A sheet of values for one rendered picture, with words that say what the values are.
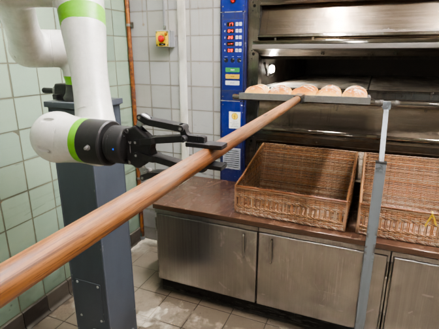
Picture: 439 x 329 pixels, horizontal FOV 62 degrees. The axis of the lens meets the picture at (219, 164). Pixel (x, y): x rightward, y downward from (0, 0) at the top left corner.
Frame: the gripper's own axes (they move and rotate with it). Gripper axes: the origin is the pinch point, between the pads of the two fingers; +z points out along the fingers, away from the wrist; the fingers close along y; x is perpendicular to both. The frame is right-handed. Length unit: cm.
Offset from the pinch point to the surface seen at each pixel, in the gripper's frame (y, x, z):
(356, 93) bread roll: -3, -100, 22
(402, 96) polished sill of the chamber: 4, -154, 43
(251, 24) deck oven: -33, -156, -40
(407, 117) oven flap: 14, -156, 47
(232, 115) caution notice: 19, -153, -49
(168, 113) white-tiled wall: 22, -157, -97
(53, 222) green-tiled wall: 72, -77, -126
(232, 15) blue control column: -38, -153, -51
